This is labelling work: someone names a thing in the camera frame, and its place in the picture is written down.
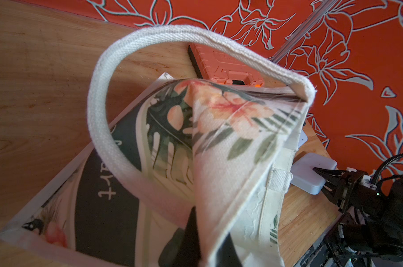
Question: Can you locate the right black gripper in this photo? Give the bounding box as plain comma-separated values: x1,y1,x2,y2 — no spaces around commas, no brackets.
313,168,381,214

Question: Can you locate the grey pencil case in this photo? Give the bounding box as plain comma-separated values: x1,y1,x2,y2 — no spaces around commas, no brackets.
298,130,308,148
290,152,337,195

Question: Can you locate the white canvas tote bag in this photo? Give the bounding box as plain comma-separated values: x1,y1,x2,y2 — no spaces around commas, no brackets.
0,25,316,267

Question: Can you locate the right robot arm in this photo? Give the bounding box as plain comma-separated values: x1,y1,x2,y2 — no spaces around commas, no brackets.
313,153,403,267

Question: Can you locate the orange plastic tool case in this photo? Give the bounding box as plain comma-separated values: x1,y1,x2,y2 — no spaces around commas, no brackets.
188,43,264,87

